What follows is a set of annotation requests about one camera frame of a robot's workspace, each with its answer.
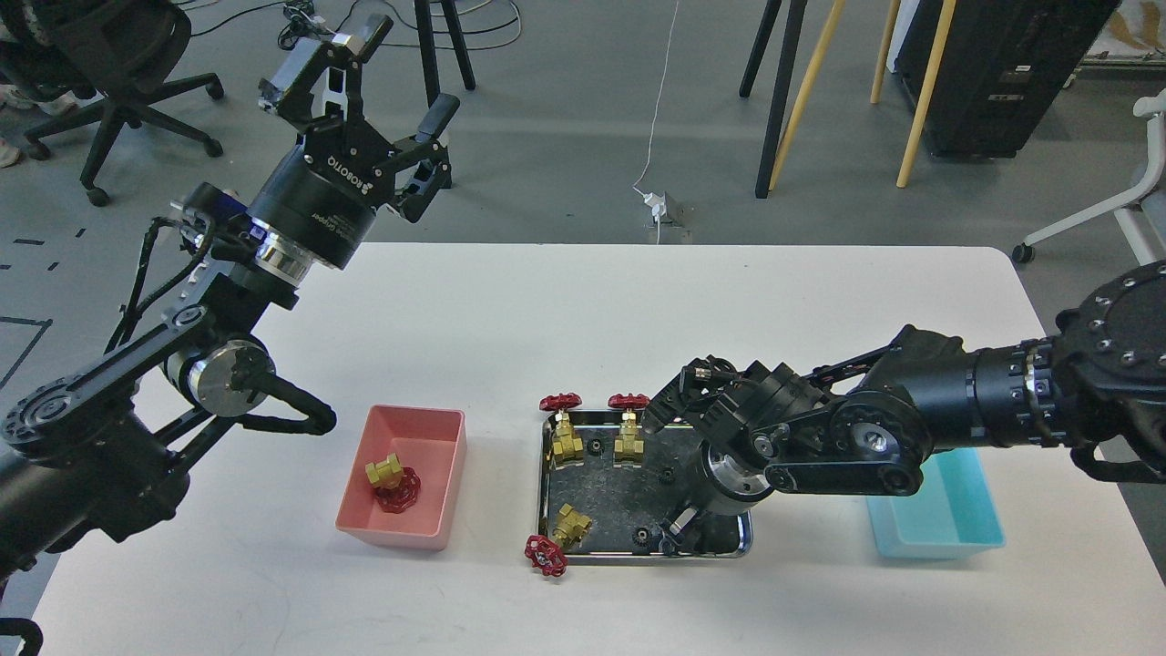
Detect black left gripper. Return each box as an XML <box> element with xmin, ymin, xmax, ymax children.
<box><xmin>250</xmin><ymin>14</ymin><xmax>461</xmax><ymax>269</ymax></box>

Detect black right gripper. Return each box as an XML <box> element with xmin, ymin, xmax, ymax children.
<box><xmin>660</xmin><ymin>440</ymin><xmax>774</xmax><ymax>558</ymax></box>

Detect brass valve red wheel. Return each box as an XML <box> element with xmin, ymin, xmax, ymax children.
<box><xmin>363</xmin><ymin>452</ymin><xmax>422</xmax><ymax>514</ymax></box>

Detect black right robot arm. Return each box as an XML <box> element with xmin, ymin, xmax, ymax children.
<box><xmin>640</xmin><ymin>261</ymin><xmax>1165</xmax><ymax>545</ymax></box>

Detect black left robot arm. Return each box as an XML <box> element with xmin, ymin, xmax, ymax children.
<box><xmin>1</xmin><ymin>14</ymin><xmax>461</xmax><ymax>579</ymax></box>

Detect brass valve top middle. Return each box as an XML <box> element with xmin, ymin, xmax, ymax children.
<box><xmin>607</xmin><ymin>394</ymin><xmax>649</xmax><ymax>468</ymax></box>

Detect brass valve bottom left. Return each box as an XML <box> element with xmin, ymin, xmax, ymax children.
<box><xmin>524</xmin><ymin>503</ymin><xmax>593</xmax><ymax>577</ymax></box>

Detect brass valve top left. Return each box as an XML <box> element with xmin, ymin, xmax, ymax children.
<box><xmin>538</xmin><ymin>392</ymin><xmax>586</xmax><ymax>466</ymax></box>

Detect pink plastic box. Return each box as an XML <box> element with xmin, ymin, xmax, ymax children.
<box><xmin>333</xmin><ymin>405</ymin><xmax>466</xmax><ymax>549</ymax></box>

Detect blue plastic box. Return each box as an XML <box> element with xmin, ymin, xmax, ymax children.
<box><xmin>866</xmin><ymin>449</ymin><xmax>1007</xmax><ymax>559</ymax></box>

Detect metal tray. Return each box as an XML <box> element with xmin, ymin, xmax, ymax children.
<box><xmin>536</xmin><ymin>408</ymin><xmax>753</xmax><ymax>565</ymax></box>

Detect black stand leg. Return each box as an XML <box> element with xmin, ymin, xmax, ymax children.
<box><xmin>412</xmin><ymin>0</ymin><xmax>476</xmax><ymax>110</ymax></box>

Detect black office chair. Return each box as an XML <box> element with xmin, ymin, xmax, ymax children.
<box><xmin>3</xmin><ymin>1</ymin><xmax>224</xmax><ymax>207</ymax></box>

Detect white power adapter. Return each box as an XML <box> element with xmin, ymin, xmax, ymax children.
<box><xmin>641</xmin><ymin>192</ymin><xmax>691</xmax><ymax>227</ymax></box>

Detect black tripod legs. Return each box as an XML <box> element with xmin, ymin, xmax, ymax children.
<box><xmin>738</xmin><ymin>1</ymin><xmax>808</xmax><ymax>199</ymax></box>

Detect wooden easel legs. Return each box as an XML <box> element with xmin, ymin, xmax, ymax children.
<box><xmin>770</xmin><ymin>0</ymin><xmax>957</xmax><ymax>192</ymax></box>

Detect white chair base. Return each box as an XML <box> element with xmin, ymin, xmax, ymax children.
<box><xmin>1011</xmin><ymin>91</ymin><xmax>1165</xmax><ymax>264</ymax></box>

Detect black equipment case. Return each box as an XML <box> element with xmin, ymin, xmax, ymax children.
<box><xmin>920</xmin><ymin>1</ymin><xmax>1119</xmax><ymax>160</ymax></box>

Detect black floor cables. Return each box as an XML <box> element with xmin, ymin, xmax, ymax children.
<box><xmin>182</xmin><ymin>0</ymin><xmax>524</xmax><ymax>52</ymax></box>

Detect white cable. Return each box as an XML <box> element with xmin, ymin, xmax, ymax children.
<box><xmin>633</xmin><ymin>0</ymin><xmax>684</xmax><ymax>245</ymax></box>

